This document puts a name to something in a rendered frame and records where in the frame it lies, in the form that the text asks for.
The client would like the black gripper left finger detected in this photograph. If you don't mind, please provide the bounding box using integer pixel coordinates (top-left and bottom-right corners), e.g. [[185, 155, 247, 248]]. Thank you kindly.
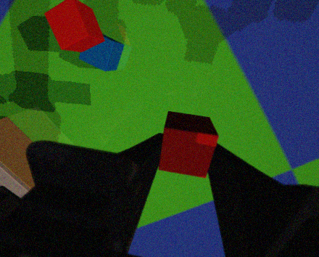
[[26, 133, 163, 253]]

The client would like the blue cube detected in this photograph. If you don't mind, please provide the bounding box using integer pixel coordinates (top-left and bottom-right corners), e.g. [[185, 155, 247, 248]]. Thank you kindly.
[[79, 34, 125, 72]]

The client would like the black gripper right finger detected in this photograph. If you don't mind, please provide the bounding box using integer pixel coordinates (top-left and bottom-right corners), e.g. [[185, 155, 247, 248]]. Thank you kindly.
[[208, 143, 319, 257]]

